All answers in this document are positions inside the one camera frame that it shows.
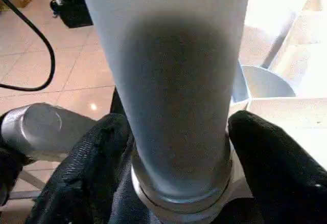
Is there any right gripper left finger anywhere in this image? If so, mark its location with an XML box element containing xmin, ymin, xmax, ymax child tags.
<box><xmin>25</xmin><ymin>113</ymin><xmax>135</xmax><ymax>224</ymax></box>

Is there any white plastic table top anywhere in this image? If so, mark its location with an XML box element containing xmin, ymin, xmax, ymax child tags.
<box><xmin>130</xmin><ymin>0</ymin><xmax>327</xmax><ymax>224</ymax></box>

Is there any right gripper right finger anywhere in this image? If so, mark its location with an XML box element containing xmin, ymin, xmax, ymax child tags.
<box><xmin>227</xmin><ymin>110</ymin><xmax>327</xmax><ymax>224</ymax></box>

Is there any black box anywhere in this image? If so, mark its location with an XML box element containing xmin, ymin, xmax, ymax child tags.
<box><xmin>50</xmin><ymin>0</ymin><xmax>94</xmax><ymax>29</ymax></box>

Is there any thin black looped cable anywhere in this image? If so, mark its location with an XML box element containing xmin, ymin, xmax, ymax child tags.
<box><xmin>0</xmin><ymin>0</ymin><xmax>56</xmax><ymax>92</ymax></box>

